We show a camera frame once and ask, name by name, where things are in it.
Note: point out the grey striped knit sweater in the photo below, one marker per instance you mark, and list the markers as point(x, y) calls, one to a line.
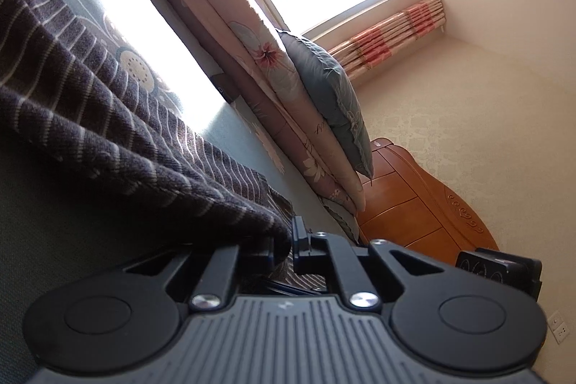
point(90, 118)

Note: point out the red patterned curtain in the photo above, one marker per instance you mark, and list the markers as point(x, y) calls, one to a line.
point(387, 37)

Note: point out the wooden headboard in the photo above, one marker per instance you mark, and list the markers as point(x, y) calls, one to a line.
point(405, 204)

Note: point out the flat grey-blue pillow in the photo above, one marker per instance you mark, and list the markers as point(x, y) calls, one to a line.
point(342, 220)

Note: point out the blue floral bed sheet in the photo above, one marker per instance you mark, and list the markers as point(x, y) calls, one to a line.
point(45, 231)

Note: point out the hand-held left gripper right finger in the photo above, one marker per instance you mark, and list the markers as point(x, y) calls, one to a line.
point(300, 249)

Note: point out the white wall outlet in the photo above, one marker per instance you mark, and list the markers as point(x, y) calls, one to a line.
point(558, 328)

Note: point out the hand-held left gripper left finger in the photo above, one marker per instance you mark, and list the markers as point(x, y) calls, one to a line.
point(220, 271)

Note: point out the grey-blue floral pillow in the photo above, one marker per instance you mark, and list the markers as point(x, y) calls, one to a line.
point(324, 96)

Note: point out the folded pink floral quilt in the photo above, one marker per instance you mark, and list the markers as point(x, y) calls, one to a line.
point(252, 73)

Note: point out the black smartphone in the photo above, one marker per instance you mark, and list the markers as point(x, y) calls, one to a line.
point(224, 88)

